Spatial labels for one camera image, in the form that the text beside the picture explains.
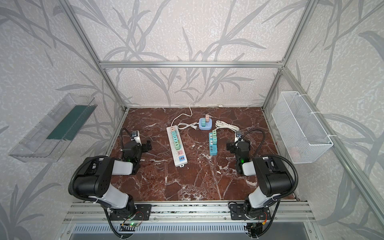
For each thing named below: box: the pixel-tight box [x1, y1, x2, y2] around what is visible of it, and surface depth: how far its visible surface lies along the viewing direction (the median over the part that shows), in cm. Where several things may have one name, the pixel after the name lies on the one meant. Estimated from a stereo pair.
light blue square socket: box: [198, 117, 213, 131], surface depth 108 cm
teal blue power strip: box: [209, 132, 218, 156], surface depth 96 cm
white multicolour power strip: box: [166, 125, 188, 168], surface depth 93 cm
